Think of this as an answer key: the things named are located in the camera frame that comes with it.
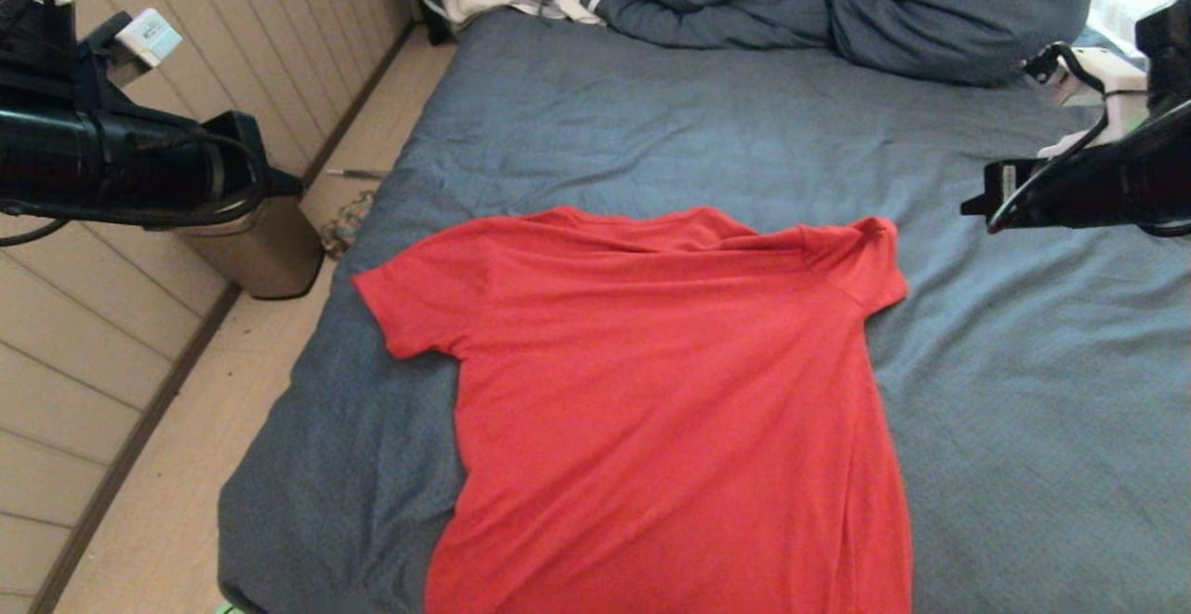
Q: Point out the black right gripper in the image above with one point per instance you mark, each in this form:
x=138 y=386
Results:
x=1107 y=186

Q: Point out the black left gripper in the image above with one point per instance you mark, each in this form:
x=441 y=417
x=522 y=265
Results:
x=112 y=163

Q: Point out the red t-shirt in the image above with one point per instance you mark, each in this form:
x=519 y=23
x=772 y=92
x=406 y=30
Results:
x=670 y=409

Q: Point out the brown waste bin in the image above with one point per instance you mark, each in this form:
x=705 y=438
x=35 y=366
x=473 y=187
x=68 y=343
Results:
x=265 y=251

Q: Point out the thin metal tool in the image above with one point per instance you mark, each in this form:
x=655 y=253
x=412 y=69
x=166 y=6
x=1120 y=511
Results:
x=354 y=173

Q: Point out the blue crumpled duvet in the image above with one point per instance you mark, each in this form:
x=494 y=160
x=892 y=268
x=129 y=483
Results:
x=884 y=9

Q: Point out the white pillow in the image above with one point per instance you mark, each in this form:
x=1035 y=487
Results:
x=1117 y=5

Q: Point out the blue-grey bed sheet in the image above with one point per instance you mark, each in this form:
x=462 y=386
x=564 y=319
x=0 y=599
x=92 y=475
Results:
x=605 y=130

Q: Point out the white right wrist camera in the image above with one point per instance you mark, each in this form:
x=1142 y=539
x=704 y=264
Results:
x=1098 y=84

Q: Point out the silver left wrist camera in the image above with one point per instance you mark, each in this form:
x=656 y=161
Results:
x=149 y=37

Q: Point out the black left camera bracket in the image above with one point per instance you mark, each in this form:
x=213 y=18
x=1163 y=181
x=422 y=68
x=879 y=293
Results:
x=102 y=65

